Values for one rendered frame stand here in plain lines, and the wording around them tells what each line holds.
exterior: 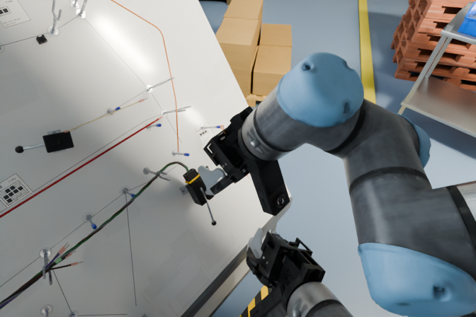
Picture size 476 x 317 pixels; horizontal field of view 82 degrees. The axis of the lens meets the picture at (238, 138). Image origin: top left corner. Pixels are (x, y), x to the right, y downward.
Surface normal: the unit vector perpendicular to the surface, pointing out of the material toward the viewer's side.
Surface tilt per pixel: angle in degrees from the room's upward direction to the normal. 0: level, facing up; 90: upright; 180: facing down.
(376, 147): 25
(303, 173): 0
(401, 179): 9
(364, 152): 46
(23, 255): 54
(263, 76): 90
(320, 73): 30
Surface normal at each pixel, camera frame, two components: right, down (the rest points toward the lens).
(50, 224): 0.59, 0.00
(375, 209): -0.74, -0.52
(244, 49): -0.18, 0.72
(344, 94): 0.37, -0.37
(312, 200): 0.00, -0.68
